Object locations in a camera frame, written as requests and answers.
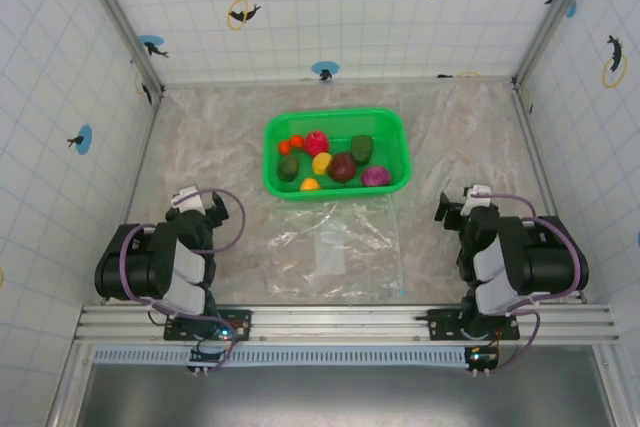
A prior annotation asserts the grey metal panel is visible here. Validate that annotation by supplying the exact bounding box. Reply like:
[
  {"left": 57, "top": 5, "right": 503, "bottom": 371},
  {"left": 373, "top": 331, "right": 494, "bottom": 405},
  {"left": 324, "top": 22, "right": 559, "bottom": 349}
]
[{"left": 47, "top": 344, "right": 640, "bottom": 427}]

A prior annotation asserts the green plastic mesh basket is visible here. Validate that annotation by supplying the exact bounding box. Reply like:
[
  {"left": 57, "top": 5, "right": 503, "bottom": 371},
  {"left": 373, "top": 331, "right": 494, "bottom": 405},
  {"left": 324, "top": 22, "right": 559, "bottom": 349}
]
[{"left": 263, "top": 106, "right": 413, "bottom": 202}]

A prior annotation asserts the dark green bumpy toy vegetable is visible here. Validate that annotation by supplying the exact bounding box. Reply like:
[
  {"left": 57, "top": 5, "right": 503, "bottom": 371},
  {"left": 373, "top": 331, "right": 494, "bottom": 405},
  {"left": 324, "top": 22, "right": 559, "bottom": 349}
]
[{"left": 349, "top": 134, "right": 375, "bottom": 166}]

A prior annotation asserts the purple toy cabbage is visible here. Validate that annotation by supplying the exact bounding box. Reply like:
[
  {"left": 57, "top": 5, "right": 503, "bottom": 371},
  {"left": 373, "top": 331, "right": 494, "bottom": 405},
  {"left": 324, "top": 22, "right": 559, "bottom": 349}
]
[{"left": 360, "top": 165, "right": 393, "bottom": 189}]

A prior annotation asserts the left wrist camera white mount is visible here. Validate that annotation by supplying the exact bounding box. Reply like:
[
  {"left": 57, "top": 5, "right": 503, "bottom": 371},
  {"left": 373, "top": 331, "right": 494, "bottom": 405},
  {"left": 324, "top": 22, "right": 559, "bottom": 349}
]
[{"left": 169, "top": 185, "right": 207, "bottom": 214}]

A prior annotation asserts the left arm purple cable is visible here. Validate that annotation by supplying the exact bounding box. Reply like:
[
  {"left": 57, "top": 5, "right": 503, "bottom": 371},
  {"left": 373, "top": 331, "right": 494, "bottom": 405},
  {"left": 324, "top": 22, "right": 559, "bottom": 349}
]
[{"left": 117, "top": 188, "right": 247, "bottom": 373}]

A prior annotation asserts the yellow toy lemon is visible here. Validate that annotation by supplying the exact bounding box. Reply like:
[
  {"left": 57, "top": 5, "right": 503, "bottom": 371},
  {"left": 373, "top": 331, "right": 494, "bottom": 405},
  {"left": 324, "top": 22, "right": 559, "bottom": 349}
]
[{"left": 311, "top": 151, "right": 335, "bottom": 176}]

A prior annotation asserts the white slotted cable duct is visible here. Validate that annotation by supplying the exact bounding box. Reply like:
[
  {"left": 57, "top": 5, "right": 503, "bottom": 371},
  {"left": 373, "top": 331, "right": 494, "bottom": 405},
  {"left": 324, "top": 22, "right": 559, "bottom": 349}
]
[{"left": 92, "top": 345, "right": 501, "bottom": 367}]

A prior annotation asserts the aluminium frame floor bar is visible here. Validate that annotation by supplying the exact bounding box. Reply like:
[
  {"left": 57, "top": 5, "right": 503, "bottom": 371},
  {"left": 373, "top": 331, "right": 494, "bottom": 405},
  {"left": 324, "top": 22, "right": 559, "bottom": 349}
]
[
  {"left": 509, "top": 81, "right": 587, "bottom": 304},
  {"left": 159, "top": 75, "right": 519, "bottom": 91},
  {"left": 122, "top": 91, "right": 164, "bottom": 228}
]

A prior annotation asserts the right controller board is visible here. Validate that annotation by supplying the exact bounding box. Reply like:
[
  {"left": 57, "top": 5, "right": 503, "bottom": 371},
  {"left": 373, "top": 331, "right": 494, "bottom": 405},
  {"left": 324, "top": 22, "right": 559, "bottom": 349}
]
[{"left": 464, "top": 346, "right": 500, "bottom": 367}]

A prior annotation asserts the left controller board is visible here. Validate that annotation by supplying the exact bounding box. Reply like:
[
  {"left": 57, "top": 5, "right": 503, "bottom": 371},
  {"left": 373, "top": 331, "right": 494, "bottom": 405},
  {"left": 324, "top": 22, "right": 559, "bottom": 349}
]
[{"left": 187, "top": 345, "right": 234, "bottom": 366}]

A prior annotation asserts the pink-red round toy fruit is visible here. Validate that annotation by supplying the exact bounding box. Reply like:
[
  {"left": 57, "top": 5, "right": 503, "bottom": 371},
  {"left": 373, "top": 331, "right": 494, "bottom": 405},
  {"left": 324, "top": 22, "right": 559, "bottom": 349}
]
[{"left": 303, "top": 130, "right": 331, "bottom": 158}]

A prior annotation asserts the olive green toy avocado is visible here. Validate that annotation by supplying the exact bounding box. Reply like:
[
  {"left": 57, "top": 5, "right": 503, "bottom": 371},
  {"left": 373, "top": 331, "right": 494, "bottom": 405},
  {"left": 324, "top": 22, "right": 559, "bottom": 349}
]
[{"left": 277, "top": 153, "right": 300, "bottom": 182}]

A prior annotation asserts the dark red toy beet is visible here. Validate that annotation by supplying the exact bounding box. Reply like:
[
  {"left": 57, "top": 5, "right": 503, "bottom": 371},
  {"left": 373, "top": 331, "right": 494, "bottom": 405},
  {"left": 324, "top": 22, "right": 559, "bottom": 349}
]
[{"left": 327, "top": 150, "right": 358, "bottom": 183}]

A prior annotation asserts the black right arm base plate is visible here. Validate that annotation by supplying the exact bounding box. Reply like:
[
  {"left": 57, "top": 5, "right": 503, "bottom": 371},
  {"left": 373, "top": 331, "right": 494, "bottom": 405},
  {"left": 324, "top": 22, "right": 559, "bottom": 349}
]
[{"left": 427, "top": 307, "right": 521, "bottom": 343}]

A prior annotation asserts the orange cherry tomato bunch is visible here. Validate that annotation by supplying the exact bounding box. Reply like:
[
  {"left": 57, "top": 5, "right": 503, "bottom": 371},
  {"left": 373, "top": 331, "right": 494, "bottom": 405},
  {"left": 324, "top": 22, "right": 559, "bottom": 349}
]
[{"left": 278, "top": 134, "right": 306, "bottom": 156}]

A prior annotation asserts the controller board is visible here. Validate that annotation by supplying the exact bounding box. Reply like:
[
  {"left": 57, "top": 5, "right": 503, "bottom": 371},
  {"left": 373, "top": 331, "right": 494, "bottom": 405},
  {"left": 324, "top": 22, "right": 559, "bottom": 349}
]
[
  {"left": 464, "top": 346, "right": 500, "bottom": 367},
  {"left": 187, "top": 345, "right": 234, "bottom": 366}
]

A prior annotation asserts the aluminium mounting rail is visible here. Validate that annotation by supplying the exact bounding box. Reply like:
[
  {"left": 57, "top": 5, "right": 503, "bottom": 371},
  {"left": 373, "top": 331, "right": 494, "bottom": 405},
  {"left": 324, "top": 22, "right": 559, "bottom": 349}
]
[{"left": 74, "top": 304, "right": 621, "bottom": 346}]

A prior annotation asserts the blue circle shark sticker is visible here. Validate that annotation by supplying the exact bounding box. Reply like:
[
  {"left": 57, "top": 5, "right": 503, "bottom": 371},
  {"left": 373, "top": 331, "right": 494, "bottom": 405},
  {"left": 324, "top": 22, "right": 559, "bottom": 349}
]
[{"left": 66, "top": 124, "right": 94, "bottom": 155}]

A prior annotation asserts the aluminium frame corner post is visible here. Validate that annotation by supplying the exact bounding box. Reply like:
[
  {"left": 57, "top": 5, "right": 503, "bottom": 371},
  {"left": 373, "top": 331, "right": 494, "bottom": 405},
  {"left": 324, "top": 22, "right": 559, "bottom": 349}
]
[
  {"left": 69, "top": 0, "right": 166, "bottom": 98},
  {"left": 512, "top": 0, "right": 601, "bottom": 88}
]

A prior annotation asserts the small dolphin ring sticker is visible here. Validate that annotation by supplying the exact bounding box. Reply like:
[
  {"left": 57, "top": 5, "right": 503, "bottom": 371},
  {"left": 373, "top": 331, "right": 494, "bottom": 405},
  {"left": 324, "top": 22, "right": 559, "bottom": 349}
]
[
  {"left": 601, "top": 34, "right": 629, "bottom": 89},
  {"left": 134, "top": 70, "right": 154, "bottom": 106}
]

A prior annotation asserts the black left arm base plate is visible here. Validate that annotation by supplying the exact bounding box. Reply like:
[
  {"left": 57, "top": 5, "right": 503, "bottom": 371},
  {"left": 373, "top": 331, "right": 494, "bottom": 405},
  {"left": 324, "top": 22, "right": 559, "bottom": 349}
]
[{"left": 163, "top": 307, "right": 253, "bottom": 343}]

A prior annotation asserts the clear zip-top bag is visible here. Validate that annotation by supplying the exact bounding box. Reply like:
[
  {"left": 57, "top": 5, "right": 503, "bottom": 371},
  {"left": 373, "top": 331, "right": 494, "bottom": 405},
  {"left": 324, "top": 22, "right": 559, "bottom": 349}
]
[{"left": 267, "top": 196, "right": 406, "bottom": 298}]

